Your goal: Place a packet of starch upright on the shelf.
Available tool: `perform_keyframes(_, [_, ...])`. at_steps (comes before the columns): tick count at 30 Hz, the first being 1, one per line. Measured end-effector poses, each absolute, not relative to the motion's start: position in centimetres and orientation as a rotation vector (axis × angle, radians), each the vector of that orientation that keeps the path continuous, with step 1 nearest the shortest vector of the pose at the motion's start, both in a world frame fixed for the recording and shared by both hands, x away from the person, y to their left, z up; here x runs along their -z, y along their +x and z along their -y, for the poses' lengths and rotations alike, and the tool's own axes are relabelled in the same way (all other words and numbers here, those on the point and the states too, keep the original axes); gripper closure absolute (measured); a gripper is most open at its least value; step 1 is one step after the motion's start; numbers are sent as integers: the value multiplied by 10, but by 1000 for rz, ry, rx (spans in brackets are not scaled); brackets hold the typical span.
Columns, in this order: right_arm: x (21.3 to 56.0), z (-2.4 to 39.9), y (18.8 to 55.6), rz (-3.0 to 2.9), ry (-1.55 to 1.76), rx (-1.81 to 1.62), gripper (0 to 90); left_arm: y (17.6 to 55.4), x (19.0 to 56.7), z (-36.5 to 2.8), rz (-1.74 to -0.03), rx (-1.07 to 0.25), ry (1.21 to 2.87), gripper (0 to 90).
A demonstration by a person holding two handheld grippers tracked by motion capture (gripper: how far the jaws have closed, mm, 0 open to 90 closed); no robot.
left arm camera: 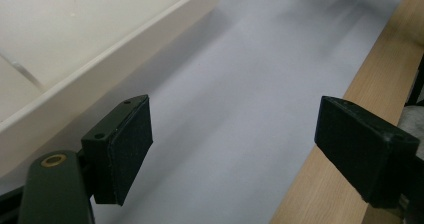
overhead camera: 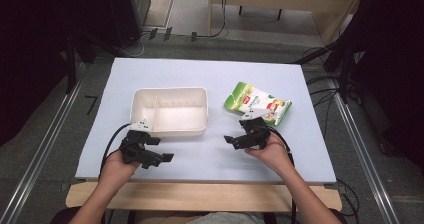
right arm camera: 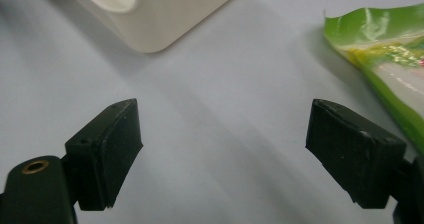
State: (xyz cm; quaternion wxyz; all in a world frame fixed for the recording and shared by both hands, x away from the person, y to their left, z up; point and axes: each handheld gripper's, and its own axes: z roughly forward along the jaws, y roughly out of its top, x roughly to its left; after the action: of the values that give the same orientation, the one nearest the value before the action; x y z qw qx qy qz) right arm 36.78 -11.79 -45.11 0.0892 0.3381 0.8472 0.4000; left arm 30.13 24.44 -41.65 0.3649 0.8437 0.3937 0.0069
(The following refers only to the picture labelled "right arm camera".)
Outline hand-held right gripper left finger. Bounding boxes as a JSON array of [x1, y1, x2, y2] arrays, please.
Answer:
[[64, 98, 144, 212]]

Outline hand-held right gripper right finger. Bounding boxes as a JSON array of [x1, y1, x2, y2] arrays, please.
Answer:
[[305, 98, 408, 210]]

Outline green snack packet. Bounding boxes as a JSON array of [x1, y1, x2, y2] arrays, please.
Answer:
[[323, 3, 424, 156]]

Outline cream plastic container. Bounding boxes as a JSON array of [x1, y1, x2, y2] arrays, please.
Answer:
[[56, 0, 247, 54]]

